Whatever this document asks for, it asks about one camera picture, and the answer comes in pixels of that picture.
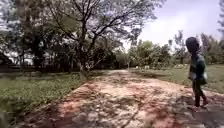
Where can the red brick path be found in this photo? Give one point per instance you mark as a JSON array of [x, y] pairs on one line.
[[116, 96]]

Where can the large branching tree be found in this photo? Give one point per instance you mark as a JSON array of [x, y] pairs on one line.
[[86, 33]]

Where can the row of trees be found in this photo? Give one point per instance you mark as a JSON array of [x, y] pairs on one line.
[[160, 53]]

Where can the grass lawn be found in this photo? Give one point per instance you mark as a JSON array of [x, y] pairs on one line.
[[30, 88], [173, 74]]

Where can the person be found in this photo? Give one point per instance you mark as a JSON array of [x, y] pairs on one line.
[[197, 71]]

